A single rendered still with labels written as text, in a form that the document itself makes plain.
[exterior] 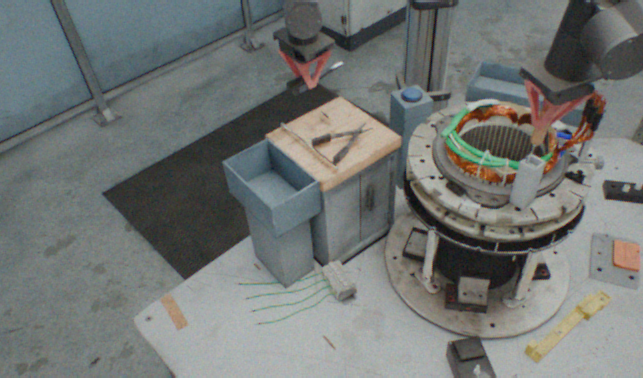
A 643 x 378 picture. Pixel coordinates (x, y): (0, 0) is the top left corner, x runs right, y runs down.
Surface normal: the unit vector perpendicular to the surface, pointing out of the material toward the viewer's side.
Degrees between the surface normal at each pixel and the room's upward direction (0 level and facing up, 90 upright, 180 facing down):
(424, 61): 90
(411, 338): 0
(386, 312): 0
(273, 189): 0
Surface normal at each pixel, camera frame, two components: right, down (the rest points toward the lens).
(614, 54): 0.08, 0.74
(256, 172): 0.62, 0.53
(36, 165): -0.05, -0.71
